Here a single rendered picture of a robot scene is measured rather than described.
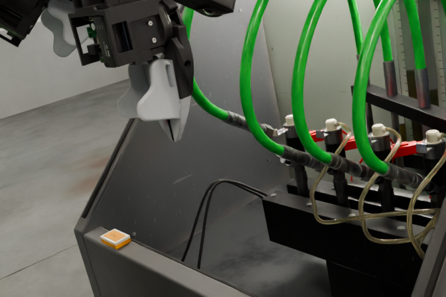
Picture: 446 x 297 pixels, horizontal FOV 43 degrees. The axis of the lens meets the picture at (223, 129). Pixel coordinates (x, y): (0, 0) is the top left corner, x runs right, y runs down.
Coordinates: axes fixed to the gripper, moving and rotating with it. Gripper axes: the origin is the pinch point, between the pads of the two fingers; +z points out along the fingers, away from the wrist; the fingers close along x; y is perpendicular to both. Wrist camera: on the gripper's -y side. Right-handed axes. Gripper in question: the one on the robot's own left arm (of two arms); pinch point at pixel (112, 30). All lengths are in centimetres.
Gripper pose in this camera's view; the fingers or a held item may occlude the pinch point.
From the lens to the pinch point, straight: 73.9
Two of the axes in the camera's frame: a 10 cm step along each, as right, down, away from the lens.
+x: 4.3, -0.4, -9.0
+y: -4.1, 8.8, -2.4
